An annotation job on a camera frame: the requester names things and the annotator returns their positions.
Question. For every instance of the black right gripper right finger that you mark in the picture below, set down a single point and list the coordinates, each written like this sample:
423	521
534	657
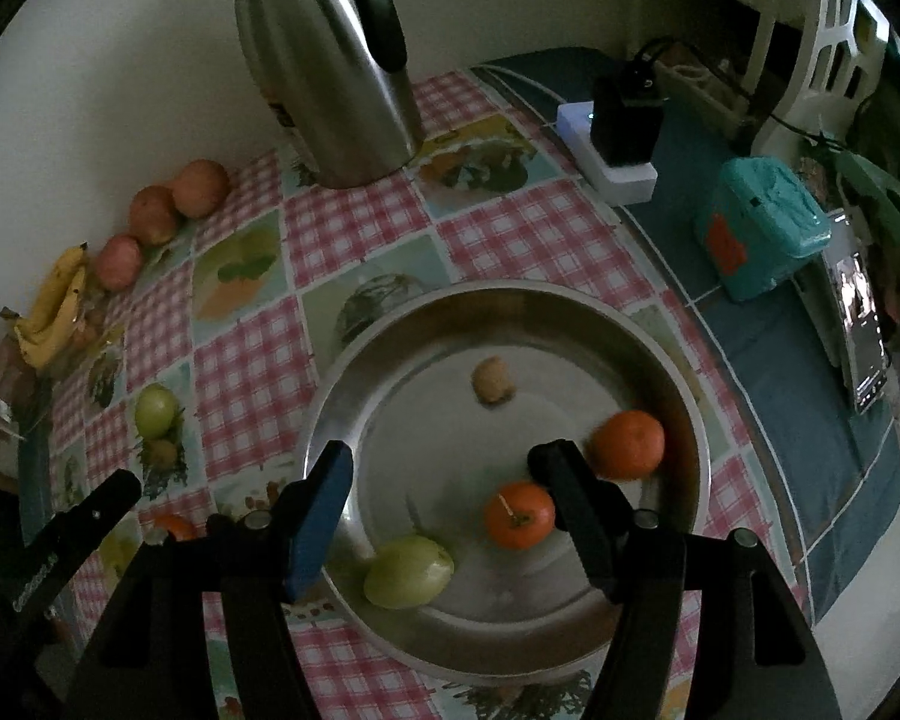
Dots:
756	656

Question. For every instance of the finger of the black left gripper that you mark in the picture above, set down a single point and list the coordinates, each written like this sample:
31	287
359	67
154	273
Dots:
32	576

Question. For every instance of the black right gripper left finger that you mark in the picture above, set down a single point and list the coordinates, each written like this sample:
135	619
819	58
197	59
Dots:
148	656

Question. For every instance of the orange tangerine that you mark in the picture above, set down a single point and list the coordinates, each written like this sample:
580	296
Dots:
178	527
629	445
519	516

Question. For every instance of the lower yellow banana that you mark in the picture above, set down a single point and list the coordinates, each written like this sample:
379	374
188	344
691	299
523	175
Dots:
49	344

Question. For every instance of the yellow banana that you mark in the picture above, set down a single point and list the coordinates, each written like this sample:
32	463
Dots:
49	344
52	292

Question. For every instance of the checkered fruit-print tablecloth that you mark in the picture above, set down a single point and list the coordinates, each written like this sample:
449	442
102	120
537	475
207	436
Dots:
273	287

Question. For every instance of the smartphone with lit screen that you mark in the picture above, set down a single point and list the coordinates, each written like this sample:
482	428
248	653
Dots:
864	362

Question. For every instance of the upper yellow banana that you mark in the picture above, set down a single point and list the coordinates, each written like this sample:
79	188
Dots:
52	292

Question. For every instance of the left red apple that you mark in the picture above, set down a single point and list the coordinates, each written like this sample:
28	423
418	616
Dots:
119	263

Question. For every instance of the red apple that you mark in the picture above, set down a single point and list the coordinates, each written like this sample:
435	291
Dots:
119	263
152	217
199	189

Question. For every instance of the stainless steel round plate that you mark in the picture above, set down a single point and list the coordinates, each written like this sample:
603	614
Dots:
428	456

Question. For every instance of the middle red apple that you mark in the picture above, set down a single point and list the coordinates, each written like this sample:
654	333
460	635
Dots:
152	217

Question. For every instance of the teal tissue pack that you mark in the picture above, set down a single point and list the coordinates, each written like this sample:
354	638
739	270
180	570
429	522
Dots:
760	225

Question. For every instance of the right red apple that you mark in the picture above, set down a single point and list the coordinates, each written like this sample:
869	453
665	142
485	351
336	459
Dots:
199	189

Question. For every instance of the black power adapter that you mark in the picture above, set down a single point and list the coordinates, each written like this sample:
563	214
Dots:
628	113

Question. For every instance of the white plastic chair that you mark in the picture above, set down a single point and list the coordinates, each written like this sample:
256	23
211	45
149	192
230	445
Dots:
838	65

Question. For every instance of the stainless steel thermos jug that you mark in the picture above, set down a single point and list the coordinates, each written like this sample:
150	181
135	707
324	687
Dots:
335	73

